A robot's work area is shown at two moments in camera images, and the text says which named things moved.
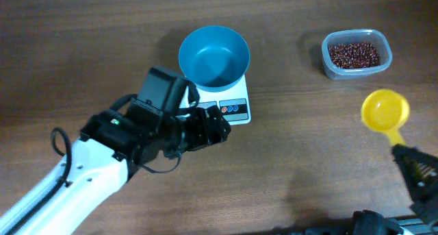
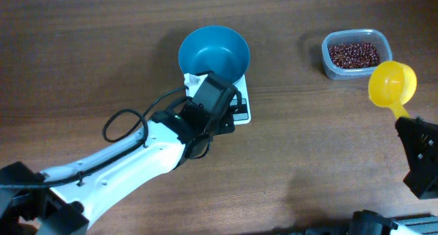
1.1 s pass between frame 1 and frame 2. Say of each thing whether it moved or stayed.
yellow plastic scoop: moved
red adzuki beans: stayed
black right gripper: moved
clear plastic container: stayed
